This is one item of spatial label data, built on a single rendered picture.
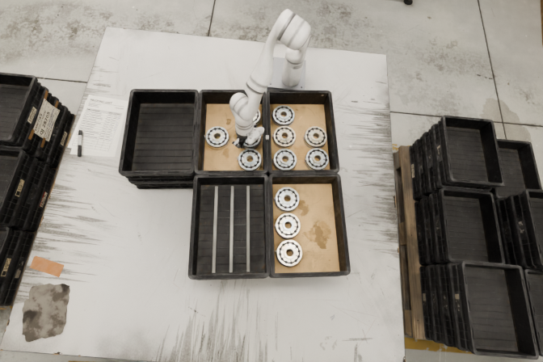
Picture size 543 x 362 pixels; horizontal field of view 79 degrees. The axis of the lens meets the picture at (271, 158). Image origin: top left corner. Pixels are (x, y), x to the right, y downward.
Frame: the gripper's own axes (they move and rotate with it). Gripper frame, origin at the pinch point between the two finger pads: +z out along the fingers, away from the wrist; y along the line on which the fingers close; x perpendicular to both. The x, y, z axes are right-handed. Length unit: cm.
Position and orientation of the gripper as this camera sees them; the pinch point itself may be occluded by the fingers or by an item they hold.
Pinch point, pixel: (245, 141)
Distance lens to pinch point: 148.0
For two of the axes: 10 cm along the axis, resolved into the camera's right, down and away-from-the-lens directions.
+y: -6.4, 7.0, -3.1
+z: -0.5, 3.6, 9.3
